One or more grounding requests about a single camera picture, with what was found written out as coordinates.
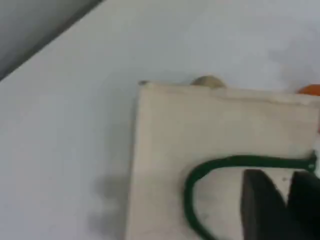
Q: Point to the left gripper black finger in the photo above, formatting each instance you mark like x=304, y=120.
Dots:
x=307, y=200
x=260, y=212

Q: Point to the orange pumpkin with stem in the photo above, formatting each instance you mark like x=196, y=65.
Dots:
x=311, y=90

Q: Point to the round beige bun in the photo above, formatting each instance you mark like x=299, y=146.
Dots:
x=208, y=81

